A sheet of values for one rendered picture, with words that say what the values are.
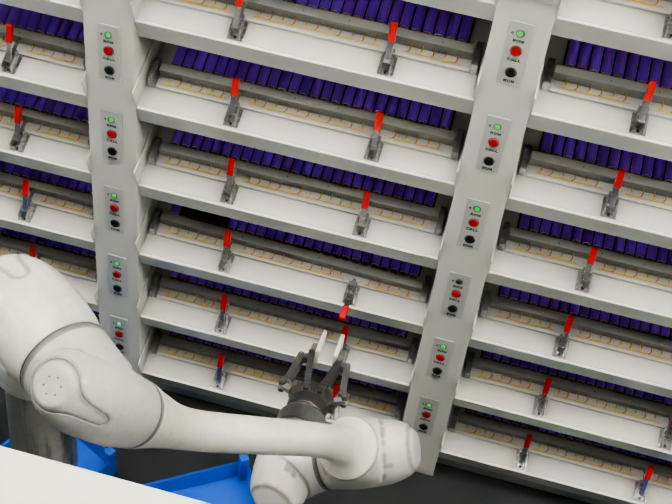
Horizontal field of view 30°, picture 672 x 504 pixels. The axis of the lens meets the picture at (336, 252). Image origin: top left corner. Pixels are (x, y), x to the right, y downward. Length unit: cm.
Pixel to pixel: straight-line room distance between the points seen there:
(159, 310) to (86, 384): 115
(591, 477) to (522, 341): 45
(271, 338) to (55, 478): 196
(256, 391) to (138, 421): 119
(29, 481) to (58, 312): 95
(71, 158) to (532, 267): 92
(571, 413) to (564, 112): 79
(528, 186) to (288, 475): 67
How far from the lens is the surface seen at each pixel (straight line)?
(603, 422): 271
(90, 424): 165
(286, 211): 243
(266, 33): 220
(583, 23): 203
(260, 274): 257
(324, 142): 229
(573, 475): 286
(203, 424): 186
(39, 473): 77
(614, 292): 242
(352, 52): 218
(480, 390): 269
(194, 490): 283
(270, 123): 231
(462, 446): 284
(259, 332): 272
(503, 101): 213
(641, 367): 257
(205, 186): 246
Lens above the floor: 236
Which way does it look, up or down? 45 degrees down
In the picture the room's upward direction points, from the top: 8 degrees clockwise
